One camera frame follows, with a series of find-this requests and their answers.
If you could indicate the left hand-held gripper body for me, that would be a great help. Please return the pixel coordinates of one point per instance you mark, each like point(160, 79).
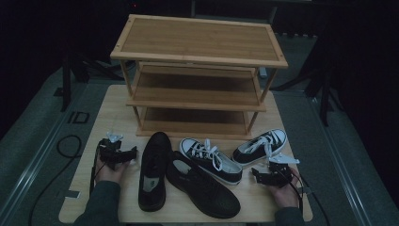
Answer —
point(111, 152)

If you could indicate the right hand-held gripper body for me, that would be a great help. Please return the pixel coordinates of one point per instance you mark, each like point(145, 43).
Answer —
point(280, 175)

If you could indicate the black leather shoe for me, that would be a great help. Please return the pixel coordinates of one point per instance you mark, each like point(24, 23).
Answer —
point(213, 194)
point(156, 147)

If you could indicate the black white canvas sneaker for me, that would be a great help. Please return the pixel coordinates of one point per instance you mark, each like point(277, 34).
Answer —
point(276, 138)
point(233, 177)

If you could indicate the wooden three-tier shoe rack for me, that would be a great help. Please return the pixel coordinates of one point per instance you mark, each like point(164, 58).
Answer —
point(200, 40)

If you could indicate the person's right hand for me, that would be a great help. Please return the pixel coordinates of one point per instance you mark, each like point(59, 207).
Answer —
point(287, 196)

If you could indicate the person's left hand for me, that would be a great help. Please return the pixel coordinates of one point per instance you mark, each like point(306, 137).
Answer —
point(108, 174)

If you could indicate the black metal stand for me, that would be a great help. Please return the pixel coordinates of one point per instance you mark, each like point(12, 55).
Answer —
point(324, 94)
point(66, 84)

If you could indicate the grey floor rail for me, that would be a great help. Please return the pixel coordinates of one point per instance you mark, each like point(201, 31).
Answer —
point(37, 160)
point(342, 163)

